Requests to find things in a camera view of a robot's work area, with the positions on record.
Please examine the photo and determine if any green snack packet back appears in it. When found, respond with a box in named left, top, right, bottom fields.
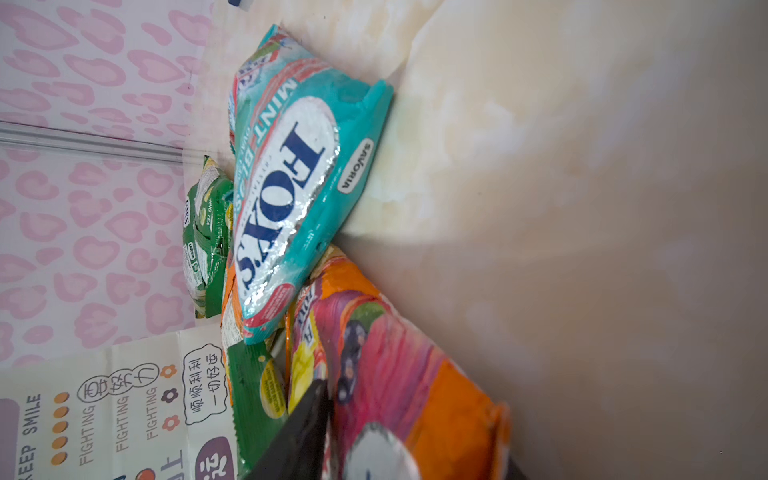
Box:
left=182, top=155, right=234, bottom=318

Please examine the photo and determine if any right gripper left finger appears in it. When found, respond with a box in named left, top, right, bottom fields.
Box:
left=245, top=379, right=330, bottom=480

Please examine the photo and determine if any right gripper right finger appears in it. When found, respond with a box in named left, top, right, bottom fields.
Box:
left=506, top=458, right=528, bottom=480

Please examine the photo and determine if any orange snack packet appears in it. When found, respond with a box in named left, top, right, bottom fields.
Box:
left=220, top=262, right=246, bottom=407

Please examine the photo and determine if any pink orange Fox's candy bag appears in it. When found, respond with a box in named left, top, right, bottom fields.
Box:
left=286, top=246, right=511, bottom=479

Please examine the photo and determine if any green snack packet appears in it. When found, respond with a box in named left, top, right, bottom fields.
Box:
left=227, top=342, right=287, bottom=479
left=182, top=155, right=234, bottom=318

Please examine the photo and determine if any green snack packet front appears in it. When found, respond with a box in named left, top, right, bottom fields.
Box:
left=227, top=342, right=287, bottom=479

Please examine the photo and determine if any white paper bag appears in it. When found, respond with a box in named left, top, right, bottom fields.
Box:
left=1, top=325, right=238, bottom=479

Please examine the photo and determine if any aluminium frame strut left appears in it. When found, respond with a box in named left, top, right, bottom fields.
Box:
left=1, top=121, right=183, bottom=164

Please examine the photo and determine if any teal Fox's mint candy bag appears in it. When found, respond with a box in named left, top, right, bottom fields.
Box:
left=229, top=25, right=394, bottom=344

